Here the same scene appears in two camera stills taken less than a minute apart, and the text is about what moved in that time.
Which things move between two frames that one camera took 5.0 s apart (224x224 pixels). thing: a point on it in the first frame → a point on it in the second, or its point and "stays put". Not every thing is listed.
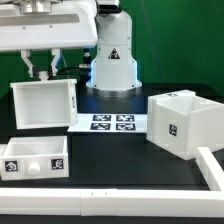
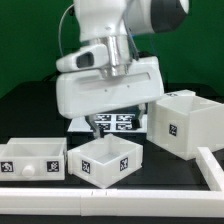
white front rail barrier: x=111 y=202 stays put
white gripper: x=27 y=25 → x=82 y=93
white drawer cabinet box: x=182 y=122 stays put
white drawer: x=45 y=102 → x=105 y=161
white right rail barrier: x=210 y=168 stays put
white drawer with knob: x=34 y=157 stays put
